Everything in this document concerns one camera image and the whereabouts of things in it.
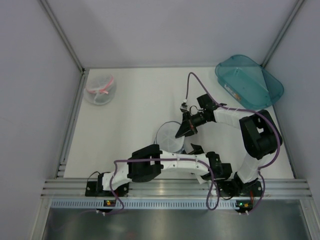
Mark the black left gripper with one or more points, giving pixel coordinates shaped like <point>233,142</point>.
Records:
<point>196,148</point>

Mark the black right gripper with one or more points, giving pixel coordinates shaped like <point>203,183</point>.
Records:
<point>190,122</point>

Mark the blue-trimmed white mesh laundry bag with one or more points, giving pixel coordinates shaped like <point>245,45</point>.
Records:
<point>165,137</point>

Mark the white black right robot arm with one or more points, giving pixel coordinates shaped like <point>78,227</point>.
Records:
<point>261,138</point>

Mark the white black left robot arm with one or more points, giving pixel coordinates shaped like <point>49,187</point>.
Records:
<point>149,162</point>

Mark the teal plastic tray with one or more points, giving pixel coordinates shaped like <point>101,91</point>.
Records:
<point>248,83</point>

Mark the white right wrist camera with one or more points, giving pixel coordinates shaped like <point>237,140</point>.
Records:
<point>184,106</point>

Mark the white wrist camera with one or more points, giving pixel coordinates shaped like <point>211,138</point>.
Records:
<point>184,106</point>
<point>201,180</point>

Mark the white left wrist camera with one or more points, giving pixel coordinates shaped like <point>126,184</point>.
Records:
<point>201,180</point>

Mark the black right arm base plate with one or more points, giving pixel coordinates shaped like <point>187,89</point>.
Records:
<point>229,189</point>

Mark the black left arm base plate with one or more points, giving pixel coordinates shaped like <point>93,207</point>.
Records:
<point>93,191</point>

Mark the aluminium front rail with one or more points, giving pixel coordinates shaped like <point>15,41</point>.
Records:
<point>275,189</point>

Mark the white slotted cable duct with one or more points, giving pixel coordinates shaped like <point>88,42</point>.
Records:
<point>134,204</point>

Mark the left aluminium corner post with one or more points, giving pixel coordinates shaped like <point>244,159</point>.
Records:
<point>61,33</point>

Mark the aluminium corner post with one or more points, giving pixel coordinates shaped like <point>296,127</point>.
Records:
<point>61,33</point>
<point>297,7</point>

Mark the right aluminium corner post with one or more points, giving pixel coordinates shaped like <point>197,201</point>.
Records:
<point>297,7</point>

